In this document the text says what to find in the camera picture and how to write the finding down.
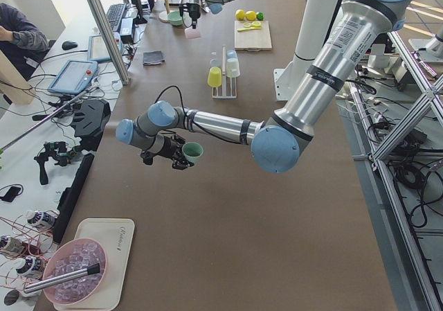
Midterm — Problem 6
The aluminium frame post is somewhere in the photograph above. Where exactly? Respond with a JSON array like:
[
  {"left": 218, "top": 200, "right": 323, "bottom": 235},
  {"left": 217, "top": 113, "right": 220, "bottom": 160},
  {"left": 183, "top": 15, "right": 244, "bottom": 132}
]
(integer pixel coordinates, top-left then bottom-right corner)
[{"left": 87, "top": 0, "right": 130, "bottom": 85}]

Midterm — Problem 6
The green lime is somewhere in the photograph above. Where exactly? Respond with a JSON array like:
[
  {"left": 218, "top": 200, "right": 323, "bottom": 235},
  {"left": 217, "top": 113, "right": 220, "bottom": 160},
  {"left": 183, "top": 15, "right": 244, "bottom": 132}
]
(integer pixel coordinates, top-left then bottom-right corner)
[{"left": 256, "top": 12, "right": 264, "bottom": 21}]

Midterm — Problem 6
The metal rod green tip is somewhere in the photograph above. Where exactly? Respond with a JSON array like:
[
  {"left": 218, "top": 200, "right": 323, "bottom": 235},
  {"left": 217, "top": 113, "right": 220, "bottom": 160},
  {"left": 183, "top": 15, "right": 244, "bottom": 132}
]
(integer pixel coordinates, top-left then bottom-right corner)
[{"left": 1, "top": 85, "right": 98, "bottom": 153}]

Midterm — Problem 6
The grey folded cloth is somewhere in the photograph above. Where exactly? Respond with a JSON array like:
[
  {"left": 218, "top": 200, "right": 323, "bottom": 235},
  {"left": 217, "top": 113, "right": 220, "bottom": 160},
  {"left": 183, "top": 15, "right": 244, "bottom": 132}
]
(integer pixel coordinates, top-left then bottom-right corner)
[{"left": 143, "top": 51, "right": 165, "bottom": 66}]

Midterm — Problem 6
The yellow cup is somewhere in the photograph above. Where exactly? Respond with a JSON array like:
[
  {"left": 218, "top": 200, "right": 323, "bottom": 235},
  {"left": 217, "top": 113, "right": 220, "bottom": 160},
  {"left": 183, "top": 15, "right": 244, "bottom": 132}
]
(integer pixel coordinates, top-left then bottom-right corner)
[{"left": 207, "top": 66, "right": 222, "bottom": 87}]

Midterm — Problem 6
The wooden cutting board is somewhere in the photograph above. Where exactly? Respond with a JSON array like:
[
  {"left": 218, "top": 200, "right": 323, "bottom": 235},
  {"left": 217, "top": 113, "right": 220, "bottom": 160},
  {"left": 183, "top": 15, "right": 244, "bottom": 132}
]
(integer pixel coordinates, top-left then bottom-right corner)
[{"left": 234, "top": 20, "right": 272, "bottom": 51}]

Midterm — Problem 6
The green bowl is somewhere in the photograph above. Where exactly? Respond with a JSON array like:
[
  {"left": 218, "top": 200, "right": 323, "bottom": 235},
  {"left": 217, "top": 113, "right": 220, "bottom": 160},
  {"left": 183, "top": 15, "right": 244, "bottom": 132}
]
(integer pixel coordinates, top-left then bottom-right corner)
[{"left": 168, "top": 10, "right": 183, "bottom": 26}]

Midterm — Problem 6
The white cup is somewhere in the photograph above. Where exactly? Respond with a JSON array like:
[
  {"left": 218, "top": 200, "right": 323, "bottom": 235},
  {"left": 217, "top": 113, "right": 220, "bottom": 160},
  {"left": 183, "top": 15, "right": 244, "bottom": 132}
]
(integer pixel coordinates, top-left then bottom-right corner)
[{"left": 226, "top": 57, "right": 240, "bottom": 78}]

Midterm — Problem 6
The copper wire bottle rack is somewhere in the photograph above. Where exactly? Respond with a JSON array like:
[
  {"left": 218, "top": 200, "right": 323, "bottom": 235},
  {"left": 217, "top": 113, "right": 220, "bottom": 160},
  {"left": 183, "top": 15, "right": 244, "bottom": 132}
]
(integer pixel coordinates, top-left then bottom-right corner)
[{"left": 1, "top": 215, "right": 57, "bottom": 290}]

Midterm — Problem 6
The wooden mug tree stand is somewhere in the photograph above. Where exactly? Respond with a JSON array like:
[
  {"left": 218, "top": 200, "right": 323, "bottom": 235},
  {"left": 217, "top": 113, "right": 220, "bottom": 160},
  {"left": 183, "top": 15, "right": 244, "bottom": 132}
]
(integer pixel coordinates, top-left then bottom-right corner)
[{"left": 159, "top": 0, "right": 170, "bottom": 23}]

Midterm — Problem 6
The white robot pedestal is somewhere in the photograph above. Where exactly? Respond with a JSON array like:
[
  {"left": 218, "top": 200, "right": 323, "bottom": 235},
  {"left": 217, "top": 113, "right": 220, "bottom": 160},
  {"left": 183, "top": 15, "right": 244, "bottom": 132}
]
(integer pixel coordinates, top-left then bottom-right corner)
[{"left": 273, "top": 0, "right": 342, "bottom": 101}]

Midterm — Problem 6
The blue teach pendant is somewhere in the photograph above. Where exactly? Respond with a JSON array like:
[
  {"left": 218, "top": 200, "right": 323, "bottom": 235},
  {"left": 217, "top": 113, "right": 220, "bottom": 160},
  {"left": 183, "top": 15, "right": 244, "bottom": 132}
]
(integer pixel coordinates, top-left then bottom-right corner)
[
  {"left": 48, "top": 60, "right": 98, "bottom": 95},
  {"left": 87, "top": 35, "right": 111, "bottom": 63}
]

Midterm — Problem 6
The whole yellow lemon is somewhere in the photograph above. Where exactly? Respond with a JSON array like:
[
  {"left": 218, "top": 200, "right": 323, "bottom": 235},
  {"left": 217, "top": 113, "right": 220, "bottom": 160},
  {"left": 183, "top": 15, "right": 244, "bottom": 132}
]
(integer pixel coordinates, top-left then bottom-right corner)
[{"left": 244, "top": 10, "right": 257, "bottom": 21}]

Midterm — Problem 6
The black keyboard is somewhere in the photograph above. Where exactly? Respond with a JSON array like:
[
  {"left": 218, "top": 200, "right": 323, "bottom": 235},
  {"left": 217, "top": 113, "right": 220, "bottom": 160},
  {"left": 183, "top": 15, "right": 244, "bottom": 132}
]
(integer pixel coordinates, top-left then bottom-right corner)
[{"left": 106, "top": 3, "right": 126, "bottom": 32}]

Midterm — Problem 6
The mint green cup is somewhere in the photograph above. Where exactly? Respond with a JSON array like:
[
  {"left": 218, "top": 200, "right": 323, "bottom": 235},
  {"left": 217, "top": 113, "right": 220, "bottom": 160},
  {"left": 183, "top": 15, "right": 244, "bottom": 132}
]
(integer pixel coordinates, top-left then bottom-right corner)
[{"left": 181, "top": 142, "right": 204, "bottom": 163}]

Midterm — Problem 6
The pink bowl with ice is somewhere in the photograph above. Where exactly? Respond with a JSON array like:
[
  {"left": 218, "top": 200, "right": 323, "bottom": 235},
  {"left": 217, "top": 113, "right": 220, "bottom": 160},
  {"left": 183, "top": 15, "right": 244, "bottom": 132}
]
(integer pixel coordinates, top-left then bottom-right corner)
[{"left": 42, "top": 238, "right": 109, "bottom": 305}]

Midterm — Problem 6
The pink cup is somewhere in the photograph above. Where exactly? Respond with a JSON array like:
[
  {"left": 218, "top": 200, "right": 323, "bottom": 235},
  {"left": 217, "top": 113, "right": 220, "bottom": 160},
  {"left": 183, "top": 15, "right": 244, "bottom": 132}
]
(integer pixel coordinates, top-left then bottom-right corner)
[{"left": 184, "top": 27, "right": 201, "bottom": 39}]

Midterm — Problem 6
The yellow plastic knife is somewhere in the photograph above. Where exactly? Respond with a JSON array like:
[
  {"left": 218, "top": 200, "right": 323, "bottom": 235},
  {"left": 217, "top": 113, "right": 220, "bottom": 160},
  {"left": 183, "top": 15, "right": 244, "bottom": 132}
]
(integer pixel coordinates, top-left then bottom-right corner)
[{"left": 236, "top": 27, "right": 262, "bottom": 33}]

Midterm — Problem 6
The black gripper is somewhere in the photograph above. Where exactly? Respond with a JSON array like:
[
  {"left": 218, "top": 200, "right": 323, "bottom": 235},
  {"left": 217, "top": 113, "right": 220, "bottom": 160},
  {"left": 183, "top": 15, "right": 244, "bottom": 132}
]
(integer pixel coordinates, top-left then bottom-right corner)
[
  {"left": 141, "top": 134, "right": 195, "bottom": 170},
  {"left": 188, "top": 2, "right": 201, "bottom": 29}
]

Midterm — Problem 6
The seated person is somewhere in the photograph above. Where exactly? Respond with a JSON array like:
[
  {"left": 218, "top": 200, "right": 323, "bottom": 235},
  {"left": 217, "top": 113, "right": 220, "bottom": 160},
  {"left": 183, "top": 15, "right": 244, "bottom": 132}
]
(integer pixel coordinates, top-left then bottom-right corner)
[{"left": 1, "top": 3, "right": 50, "bottom": 80}]

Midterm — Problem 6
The white wire cup holder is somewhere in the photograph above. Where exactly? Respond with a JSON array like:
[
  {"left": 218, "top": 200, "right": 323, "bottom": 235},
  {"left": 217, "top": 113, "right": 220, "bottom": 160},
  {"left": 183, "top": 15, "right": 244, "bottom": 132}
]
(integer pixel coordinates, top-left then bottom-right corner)
[{"left": 209, "top": 45, "right": 238, "bottom": 99}]

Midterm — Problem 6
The light blue cup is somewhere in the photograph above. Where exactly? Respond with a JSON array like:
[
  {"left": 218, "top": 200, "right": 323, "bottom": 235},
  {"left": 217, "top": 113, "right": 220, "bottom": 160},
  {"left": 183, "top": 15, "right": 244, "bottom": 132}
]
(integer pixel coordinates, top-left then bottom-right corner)
[{"left": 226, "top": 50, "right": 238, "bottom": 59}]

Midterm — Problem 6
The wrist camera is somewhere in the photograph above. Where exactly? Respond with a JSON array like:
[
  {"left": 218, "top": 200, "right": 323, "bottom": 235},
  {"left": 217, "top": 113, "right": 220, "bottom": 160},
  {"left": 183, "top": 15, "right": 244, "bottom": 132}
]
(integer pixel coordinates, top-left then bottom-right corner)
[{"left": 179, "top": 3, "right": 189, "bottom": 17}]

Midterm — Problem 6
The beige tray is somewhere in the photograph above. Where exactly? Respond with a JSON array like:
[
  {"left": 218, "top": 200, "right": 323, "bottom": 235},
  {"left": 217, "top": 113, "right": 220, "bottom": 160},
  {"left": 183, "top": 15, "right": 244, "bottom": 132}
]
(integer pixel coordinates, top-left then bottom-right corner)
[{"left": 44, "top": 218, "right": 135, "bottom": 310}]

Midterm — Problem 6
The metal muddler in bowl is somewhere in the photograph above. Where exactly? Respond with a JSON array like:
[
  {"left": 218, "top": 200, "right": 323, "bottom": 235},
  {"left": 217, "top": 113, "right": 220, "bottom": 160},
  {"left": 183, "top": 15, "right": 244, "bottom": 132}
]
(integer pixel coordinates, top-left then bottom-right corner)
[{"left": 23, "top": 263, "right": 100, "bottom": 294}]

